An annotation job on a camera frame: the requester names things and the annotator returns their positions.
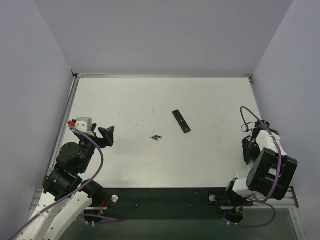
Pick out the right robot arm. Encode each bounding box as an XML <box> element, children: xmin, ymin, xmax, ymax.
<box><xmin>225</xmin><ymin>120</ymin><xmax>298</xmax><ymax>201</ymax></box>

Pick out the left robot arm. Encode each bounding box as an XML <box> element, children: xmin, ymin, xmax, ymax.
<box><xmin>12</xmin><ymin>117</ymin><xmax>115</xmax><ymax>240</ymax></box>

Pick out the black remote control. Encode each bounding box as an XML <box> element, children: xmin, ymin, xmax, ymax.
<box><xmin>172</xmin><ymin>109</ymin><xmax>191</xmax><ymax>134</ymax></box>

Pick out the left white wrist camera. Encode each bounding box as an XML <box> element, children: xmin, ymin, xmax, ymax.
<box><xmin>67</xmin><ymin>117</ymin><xmax>94</xmax><ymax>137</ymax></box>

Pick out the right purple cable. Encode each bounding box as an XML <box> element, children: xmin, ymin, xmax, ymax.
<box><xmin>224</xmin><ymin>106</ymin><xmax>285</xmax><ymax>228</ymax></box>

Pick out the purple cable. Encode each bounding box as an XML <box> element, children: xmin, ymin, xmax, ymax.
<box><xmin>12</xmin><ymin>124</ymin><xmax>121</xmax><ymax>240</ymax></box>
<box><xmin>224</xmin><ymin>106</ymin><xmax>285</xmax><ymax>228</ymax></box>

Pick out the aluminium frame rail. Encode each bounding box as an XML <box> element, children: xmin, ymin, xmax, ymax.
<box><xmin>29</xmin><ymin>186</ymin><xmax>300</xmax><ymax>211</ymax></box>

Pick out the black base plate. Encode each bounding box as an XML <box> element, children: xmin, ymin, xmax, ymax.
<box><xmin>84</xmin><ymin>187</ymin><xmax>244</xmax><ymax>223</ymax></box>

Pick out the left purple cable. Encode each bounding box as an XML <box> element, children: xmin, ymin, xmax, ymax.
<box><xmin>12</xmin><ymin>124</ymin><xmax>121</xmax><ymax>240</ymax></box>

